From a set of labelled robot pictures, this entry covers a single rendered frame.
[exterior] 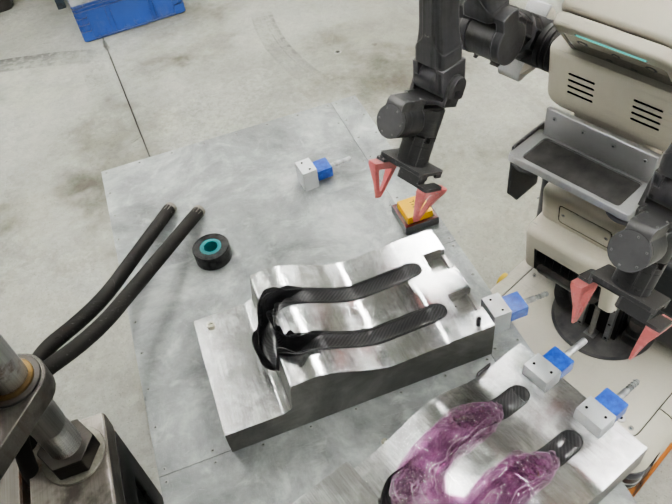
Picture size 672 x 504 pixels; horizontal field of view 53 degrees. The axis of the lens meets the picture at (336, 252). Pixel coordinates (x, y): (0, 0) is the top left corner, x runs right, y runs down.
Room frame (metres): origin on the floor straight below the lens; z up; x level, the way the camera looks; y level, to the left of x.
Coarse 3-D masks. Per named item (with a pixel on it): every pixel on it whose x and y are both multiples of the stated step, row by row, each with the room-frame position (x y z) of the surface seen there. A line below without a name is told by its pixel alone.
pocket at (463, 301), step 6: (450, 294) 0.76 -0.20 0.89; (456, 294) 0.77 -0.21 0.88; (462, 294) 0.77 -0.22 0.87; (468, 294) 0.77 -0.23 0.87; (456, 300) 0.77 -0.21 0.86; (462, 300) 0.76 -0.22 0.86; (468, 300) 0.76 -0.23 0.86; (474, 300) 0.75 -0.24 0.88; (456, 306) 0.75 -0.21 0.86; (462, 306) 0.75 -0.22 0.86; (468, 306) 0.75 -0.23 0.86; (474, 306) 0.74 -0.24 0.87; (462, 312) 0.74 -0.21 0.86; (468, 312) 0.74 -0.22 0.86
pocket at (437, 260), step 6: (432, 252) 0.87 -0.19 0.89; (438, 252) 0.88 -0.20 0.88; (426, 258) 0.87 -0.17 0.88; (432, 258) 0.87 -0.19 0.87; (438, 258) 0.88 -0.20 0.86; (444, 258) 0.86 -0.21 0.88; (432, 264) 0.86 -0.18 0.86; (438, 264) 0.86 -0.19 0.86; (444, 264) 0.86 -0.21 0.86; (450, 264) 0.85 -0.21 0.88; (432, 270) 0.85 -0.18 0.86; (438, 270) 0.85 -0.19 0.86
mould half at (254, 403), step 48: (432, 240) 0.90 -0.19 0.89; (432, 288) 0.78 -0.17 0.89; (240, 336) 0.76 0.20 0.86; (432, 336) 0.68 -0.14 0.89; (480, 336) 0.67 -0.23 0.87; (240, 384) 0.66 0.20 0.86; (288, 384) 0.60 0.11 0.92; (336, 384) 0.61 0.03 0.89; (384, 384) 0.63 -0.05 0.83; (240, 432) 0.57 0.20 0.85
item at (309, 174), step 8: (304, 160) 1.25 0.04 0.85; (320, 160) 1.25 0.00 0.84; (344, 160) 1.25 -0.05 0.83; (296, 168) 1.24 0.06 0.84; (304, 168) 1.22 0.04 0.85; (312, 168) 1.21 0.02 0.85; (320, 168) 1.23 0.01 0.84; (328, 168) 1.22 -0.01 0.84; (304, 176) 1.20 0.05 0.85; (312, 176) 1.21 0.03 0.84; (320, 176) 1.21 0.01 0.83; (328, 176) 1.22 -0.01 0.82; (304, 184) 1.20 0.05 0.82; (312, 184) 1.20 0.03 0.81
